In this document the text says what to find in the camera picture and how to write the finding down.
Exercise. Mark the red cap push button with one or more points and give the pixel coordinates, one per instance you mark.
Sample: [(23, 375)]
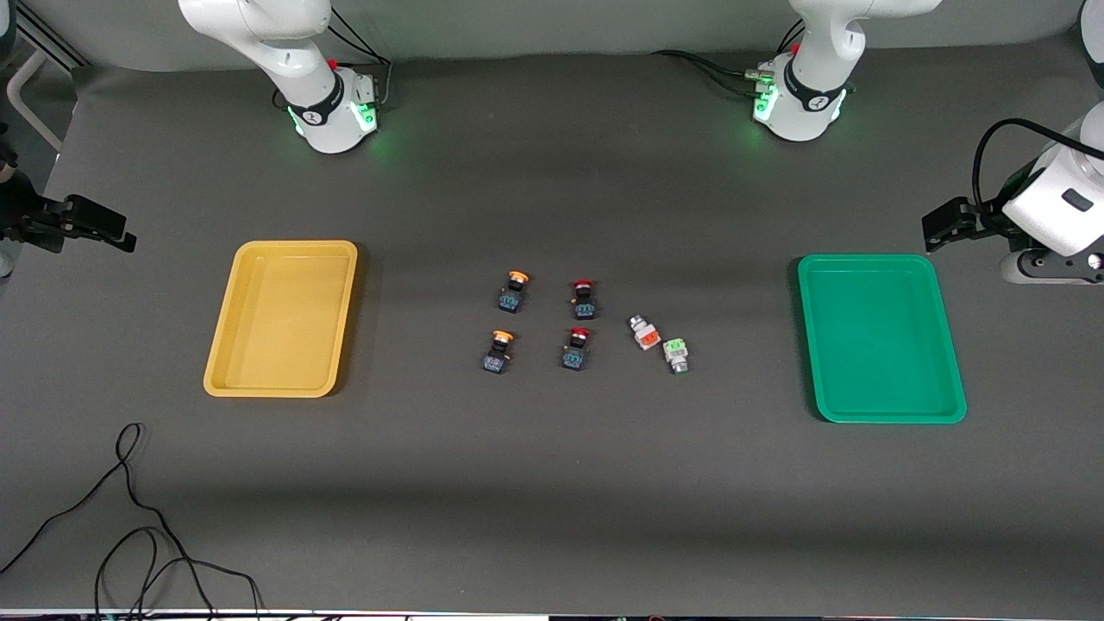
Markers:
[(584, 300), (576, 350)]

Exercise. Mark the yellow cap push button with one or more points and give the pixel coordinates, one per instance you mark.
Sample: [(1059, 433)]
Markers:
[(515, 293), (498, 354)]

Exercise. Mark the yellow plastic tray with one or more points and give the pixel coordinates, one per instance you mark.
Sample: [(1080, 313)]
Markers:
[(276, 328)]

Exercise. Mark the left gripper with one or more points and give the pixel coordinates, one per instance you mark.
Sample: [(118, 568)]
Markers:
[(981, 220)]

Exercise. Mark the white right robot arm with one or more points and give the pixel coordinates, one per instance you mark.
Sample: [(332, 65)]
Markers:
[(302, 52)]

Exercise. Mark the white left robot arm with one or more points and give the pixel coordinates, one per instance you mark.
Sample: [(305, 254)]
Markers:
[(819, 78)]

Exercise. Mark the dark grey table mat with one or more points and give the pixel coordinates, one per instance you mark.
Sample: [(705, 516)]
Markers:
[(552, 517)]

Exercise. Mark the white bent metal pipe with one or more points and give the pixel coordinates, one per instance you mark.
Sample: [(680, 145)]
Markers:
[(19, 103)]

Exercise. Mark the green block push button switch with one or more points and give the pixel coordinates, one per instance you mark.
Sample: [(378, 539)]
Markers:
[(677, 354)]

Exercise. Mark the orange block push button switch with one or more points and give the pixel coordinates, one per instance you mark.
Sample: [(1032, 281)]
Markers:
[(644, 334)]

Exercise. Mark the green plastic tray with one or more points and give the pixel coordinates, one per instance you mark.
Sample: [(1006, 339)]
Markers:
[(880, 345)]

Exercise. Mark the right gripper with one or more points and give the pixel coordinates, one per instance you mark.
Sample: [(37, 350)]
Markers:
[(24, 216)]

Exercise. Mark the black aluminium frame rail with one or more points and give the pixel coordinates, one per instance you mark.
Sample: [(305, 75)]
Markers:
[(52, 39)]

